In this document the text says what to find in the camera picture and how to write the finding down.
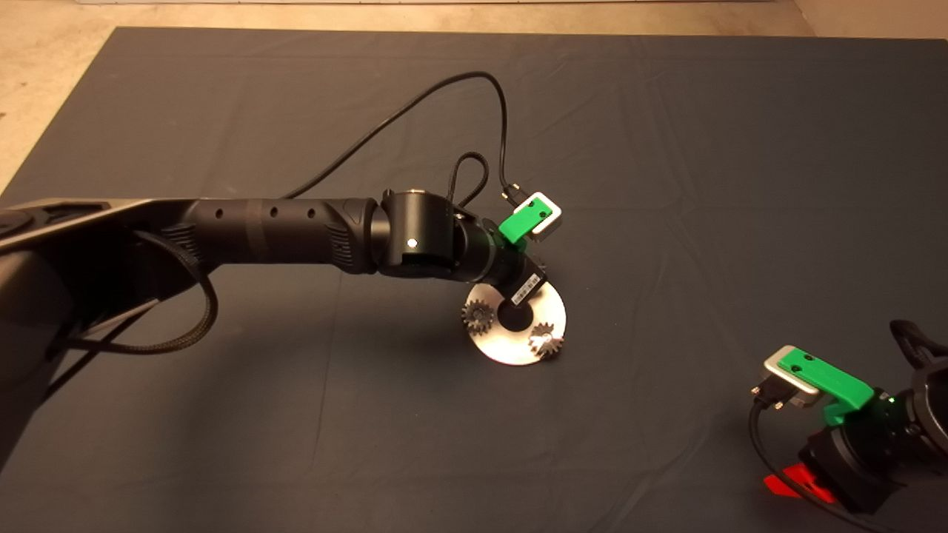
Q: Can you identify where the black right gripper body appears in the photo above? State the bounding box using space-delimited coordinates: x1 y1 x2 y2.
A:
798 389 928 515

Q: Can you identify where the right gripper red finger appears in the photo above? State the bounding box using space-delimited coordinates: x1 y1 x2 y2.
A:
763 463 838 503

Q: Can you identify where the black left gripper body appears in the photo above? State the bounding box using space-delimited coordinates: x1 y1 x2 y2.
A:
474 216 548 309

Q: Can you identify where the small steel planetary gear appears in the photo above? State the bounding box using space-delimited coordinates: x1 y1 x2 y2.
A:
528 323 565 361
461 300 495 335

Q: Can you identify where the round metal carrier plate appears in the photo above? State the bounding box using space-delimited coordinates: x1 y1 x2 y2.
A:
463 281 567 366

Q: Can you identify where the dark grey table cloth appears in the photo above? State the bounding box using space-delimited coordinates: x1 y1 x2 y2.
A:
0 26 948 533

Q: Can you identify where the green left camera mount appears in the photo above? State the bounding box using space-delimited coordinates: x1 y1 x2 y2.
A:
498 198 555 248

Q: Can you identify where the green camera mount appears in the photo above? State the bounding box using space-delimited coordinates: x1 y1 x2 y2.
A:
498 198 555 248
778 350 877 426

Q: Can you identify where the smooth black right camera cable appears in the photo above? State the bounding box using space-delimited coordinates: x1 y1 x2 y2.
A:
747 389 912 533

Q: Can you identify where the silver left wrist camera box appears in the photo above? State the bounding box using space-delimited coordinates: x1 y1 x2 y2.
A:
515 192 564 242

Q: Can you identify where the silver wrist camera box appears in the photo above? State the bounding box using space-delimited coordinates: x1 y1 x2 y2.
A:
752 345 823 410
515 192 564 242

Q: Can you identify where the green right camera mount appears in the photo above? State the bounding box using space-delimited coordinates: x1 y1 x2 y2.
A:
778 350 877 426

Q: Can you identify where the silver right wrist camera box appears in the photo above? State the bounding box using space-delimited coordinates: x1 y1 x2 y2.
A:
752 345 823 410

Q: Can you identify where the braided black right arm cable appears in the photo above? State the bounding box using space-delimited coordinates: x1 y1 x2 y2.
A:
889 320 948 369

